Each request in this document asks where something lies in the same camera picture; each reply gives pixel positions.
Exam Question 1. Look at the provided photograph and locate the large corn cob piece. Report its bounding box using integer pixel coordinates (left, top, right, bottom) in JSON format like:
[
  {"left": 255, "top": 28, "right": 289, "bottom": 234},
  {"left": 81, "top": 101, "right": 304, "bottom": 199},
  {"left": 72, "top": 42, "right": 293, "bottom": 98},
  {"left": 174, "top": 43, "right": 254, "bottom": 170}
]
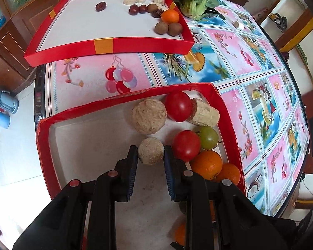
[{"left": 132, "top": 97, "right": 168, "bottom": 135}]

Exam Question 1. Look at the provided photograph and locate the small mandarin orange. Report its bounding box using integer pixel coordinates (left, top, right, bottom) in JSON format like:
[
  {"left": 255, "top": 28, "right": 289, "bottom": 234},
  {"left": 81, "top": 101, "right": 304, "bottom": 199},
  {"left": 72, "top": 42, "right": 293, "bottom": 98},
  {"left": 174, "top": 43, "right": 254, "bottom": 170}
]
[
  {"left": 161, "top": 9, "right": 180, "bottom": 23},
  {"left": 174, "top": 222, "right": 187, "bottom": 246},
  {"left": 214, "top": 163, "right": 242, "bottom": 186}
]

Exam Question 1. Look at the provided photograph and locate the long corn cob piece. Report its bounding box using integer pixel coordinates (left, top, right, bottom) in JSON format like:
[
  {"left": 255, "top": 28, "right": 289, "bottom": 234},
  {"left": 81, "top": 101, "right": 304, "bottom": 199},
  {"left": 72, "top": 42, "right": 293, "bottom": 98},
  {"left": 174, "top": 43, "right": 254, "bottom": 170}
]
[{"left": 187, "top": 98, "right": 220, "bottom": 128}]

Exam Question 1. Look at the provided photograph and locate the red tomato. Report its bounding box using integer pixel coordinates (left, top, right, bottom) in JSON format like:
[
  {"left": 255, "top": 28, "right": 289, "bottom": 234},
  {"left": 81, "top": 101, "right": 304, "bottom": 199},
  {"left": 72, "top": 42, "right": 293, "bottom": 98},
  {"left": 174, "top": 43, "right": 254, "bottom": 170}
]
[
  {"left": 164, "top": 91, "right": 193, "bottom": 122},
  {"left": 171, "top": 130, "right": 201, "bottom": 162}
]

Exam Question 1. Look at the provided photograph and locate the green grape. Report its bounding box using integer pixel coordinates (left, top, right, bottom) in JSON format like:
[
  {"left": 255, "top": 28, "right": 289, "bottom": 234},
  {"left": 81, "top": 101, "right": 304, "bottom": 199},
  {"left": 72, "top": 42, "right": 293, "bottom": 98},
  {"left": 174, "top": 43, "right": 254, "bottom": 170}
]
[{"left": 197, "top": 126, "right": 220, "bottom": 150}]

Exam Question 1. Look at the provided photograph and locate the printed pink blue tablecloth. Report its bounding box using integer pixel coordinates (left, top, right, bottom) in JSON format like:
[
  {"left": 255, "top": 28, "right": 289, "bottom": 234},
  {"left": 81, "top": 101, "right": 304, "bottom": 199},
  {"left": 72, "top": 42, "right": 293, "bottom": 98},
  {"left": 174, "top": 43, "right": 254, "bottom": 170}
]
[{"left": 44, "top": 0, "right": 311, "bottom": 218}]

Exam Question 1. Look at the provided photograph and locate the large orange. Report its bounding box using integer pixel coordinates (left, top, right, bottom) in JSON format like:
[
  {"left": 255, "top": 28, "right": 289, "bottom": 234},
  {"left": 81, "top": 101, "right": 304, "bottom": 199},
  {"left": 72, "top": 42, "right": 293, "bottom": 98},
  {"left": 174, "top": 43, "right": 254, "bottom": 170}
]
[{"left": 189, "top": 150, "right": 223, "bottom": 181}]

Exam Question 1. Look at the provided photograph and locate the green bok choy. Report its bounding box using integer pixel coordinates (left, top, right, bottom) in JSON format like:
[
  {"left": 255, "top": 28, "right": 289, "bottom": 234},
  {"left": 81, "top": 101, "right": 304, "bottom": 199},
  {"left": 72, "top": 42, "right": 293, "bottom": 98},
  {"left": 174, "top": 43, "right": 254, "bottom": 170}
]
[{"left": 163, "top": 0, "right": 226, "bottom": 21}]

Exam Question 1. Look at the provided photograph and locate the red tray with orange tape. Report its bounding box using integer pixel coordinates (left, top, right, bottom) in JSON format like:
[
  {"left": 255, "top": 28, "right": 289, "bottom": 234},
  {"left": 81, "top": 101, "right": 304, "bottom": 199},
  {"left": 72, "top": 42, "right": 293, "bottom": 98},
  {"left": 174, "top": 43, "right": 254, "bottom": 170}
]
[{"left": 24, "top": 0, "right": 196, "bottom": 67}]

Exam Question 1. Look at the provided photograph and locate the dark item on shelf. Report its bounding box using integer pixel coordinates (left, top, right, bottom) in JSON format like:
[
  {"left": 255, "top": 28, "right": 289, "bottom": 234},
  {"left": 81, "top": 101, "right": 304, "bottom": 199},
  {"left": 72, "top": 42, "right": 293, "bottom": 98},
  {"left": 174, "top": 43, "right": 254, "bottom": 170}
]
[{"left": 273, "top": 13, "right": 289, "bottom": 26}]

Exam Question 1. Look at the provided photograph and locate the wooden wall shelf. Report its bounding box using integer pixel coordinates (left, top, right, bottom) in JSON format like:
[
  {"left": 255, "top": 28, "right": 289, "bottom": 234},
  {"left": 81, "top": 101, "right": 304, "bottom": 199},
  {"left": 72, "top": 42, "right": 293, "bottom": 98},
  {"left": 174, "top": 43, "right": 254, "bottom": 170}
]
[{"left": 261, "top": 0, "right": 313, "bottom": 65}]

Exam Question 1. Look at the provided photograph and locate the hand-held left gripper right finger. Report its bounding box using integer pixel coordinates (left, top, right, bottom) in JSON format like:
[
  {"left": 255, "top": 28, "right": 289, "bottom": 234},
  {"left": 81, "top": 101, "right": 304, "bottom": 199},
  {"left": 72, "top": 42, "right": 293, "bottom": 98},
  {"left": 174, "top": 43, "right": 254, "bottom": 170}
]
[{"left": 164, "top": 145, "right": 285, "bottom": 250}]

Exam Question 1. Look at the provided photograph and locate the plain red cardboard tray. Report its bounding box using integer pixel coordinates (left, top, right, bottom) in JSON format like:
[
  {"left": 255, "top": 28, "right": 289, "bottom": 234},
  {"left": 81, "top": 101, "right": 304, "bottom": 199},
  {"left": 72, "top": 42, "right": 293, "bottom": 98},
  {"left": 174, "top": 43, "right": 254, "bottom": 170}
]
[{"left": 36, "top": 83, "right": 244, "bottom": 250}]

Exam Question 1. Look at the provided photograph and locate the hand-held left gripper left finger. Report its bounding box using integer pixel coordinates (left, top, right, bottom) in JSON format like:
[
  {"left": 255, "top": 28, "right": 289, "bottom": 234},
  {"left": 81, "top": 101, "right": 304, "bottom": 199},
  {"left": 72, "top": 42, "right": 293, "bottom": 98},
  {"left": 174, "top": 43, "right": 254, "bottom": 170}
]
[{"left": 13, "top": 145, "right": 139, "bottom": 250}]

